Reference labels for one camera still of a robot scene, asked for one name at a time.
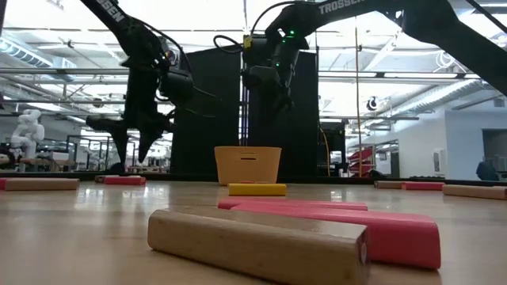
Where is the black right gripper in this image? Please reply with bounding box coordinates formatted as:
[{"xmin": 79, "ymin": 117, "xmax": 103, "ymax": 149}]
[{"xmin": 242, "ymin": 34, "xmax": 310, "ymax": 116}]

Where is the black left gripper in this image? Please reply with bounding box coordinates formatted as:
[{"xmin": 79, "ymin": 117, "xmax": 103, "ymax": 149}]
[{"xmin": 86, "ymin": 55, "xmax": 174, "ymax": 165}]

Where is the yellow wooden block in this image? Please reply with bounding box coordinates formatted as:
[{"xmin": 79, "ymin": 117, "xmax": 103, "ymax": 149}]
[{"xmin": 228, "ymin": 182, "xmax": 288, "ymax": 197}]

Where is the black cabinet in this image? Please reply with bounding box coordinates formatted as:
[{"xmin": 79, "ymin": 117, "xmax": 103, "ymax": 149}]
[{"xmin": 318, "ymin": 120, "xmax": 347, "ymax": 178}]

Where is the black folding divider panel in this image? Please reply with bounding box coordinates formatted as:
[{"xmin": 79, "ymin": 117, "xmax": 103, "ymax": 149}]
[{"xmin": 170, "ymin": 42, "xmax": 320, "ymax": 179}]

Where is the yellow plastic bin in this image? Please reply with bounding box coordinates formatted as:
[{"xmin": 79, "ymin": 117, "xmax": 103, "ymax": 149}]
[{"xmin": 214, "ymin": 146, "xmax": 283, "ymax": 187}]

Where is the red rack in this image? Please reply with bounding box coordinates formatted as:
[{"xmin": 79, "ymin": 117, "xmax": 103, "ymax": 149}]
[{"xmin": 347, "ymin": 146, "xmax": 375, "ymax": 177}]

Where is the wooden bench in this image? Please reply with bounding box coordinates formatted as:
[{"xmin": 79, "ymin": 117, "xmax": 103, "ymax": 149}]
[{"xmin": 0, "ymin": 157, "xmax": 80, "ymax": 173}]

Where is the white robot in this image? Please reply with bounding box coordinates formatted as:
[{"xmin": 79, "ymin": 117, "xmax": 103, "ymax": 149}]
[{"xmin": 10, "ymin": 108, "xmax": 46, "ymax": 160}]

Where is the black frame structure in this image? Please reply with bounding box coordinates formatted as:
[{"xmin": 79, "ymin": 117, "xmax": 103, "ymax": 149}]
[{"xmin": 65, "ymin": 134, "xmax": 136, "ymax": 172}]

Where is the orange hanging cable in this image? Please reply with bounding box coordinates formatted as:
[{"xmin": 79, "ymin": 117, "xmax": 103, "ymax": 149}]
[{"xmin": 319, "ymin": 126, "xmax": 332, "ymax": 178}]

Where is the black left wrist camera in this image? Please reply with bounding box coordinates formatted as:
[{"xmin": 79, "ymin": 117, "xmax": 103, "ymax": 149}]
[{"xmin": 158, "ymin": 69, "xmax": 195, "ymax": 107}]

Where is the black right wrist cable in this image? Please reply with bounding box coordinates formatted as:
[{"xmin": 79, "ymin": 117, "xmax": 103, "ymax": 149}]
[{"xmin": 212, "ymin": 0, "xmax": 303, "ymax": 55}]

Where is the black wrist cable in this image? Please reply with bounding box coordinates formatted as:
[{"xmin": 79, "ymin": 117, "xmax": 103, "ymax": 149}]
[
  {"xmin": 212, "ymin": 0, "xmax": 303, "ymax": 55},
  {"xmin": 137, "ymin": 19, "xmax": 223, "ymax": 120}
]

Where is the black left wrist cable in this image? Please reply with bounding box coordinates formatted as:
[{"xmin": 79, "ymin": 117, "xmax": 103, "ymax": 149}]
[{"xmin": 137, "ymin": 19, "xmax": 223, "ymax": 120}]

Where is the silver ceiling duct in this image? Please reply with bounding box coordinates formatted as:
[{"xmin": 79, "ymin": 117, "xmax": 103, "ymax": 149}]
[
  {"xmin": 0, "ymin": 35, "xmax": 78, "ymax": 70},
  {"xmin": 378, "ymin": 78, "xmax": 490, "ymax": 118}
]

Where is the white wall box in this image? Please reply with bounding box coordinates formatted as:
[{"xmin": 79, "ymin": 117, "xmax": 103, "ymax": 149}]
[{"xmin": 432, "ymin": 148, "xmax": 447, "ymax": 175}]

